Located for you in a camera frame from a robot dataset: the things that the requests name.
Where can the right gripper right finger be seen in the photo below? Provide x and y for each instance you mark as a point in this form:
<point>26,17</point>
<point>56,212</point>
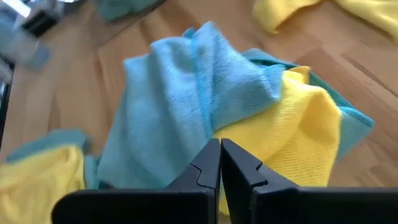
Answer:
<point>280,205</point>

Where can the yellow microfiber towel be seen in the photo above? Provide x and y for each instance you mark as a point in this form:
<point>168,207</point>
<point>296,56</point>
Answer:
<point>34,186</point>
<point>373,15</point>
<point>280,15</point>
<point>295,130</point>

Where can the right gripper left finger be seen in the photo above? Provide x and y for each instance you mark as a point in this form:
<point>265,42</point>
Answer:
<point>192,199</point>

